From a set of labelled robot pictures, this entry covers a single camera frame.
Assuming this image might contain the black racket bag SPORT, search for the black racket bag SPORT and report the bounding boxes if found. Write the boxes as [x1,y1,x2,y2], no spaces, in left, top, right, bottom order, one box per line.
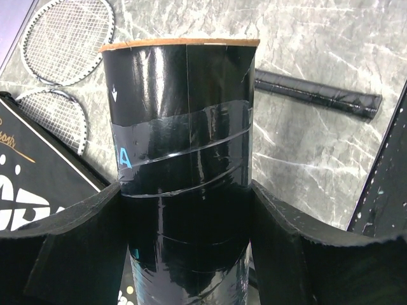
[1,91,136,304]

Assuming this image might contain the black shuttlecock tube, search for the black shuttlecock tube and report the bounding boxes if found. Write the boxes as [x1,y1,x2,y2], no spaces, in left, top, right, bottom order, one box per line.
[100,38,259,304]

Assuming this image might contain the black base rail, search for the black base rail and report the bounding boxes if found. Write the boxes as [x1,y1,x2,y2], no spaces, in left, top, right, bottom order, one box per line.
[347,87,407,237]

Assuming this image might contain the white badminton racket right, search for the white badminton racket right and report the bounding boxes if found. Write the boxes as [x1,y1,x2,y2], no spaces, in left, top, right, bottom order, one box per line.
[18,0,382,123]

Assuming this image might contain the white badminton racket left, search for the white badminton racket left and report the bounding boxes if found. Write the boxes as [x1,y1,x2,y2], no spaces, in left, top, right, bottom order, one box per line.
[16,88,88,156]

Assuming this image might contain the white badminton racket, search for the white badminton racket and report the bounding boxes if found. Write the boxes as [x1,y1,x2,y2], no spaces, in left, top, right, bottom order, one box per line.
[16,88,88,156]
[18,0,382,123]

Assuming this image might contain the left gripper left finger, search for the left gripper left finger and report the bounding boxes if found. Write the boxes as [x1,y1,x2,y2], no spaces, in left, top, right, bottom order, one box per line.
[1,183,127,304]

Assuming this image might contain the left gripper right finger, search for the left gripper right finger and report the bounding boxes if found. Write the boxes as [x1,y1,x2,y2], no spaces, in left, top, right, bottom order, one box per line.
[251,181,406,304]

